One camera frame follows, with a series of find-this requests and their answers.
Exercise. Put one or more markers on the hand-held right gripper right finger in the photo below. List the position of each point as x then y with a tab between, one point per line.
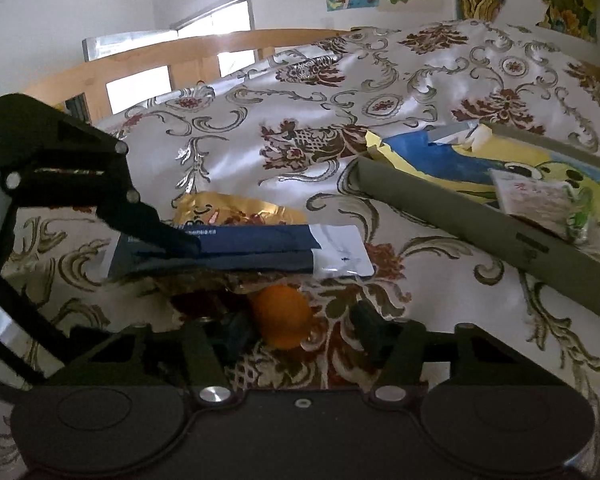
367	325

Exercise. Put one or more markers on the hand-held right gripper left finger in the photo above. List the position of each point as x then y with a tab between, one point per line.
235	331

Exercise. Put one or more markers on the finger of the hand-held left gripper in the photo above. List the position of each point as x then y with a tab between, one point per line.
170	240
25	305

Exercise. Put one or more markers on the tangerine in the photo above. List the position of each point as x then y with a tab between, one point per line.
280	315

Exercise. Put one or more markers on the dark blue long packet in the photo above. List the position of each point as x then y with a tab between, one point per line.
260	240

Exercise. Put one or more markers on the grey box with cartoon lining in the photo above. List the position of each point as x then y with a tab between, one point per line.
455	210

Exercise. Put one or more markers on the clear rice cracker packet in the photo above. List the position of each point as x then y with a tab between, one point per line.
530	197

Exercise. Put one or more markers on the gold foil packet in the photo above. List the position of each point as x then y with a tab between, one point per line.
240	210

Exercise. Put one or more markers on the floral printed blanket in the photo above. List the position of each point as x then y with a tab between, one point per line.
280	100

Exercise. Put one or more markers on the white paper piece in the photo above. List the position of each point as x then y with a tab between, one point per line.
475	137

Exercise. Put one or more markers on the window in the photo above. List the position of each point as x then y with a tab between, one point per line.
215	15

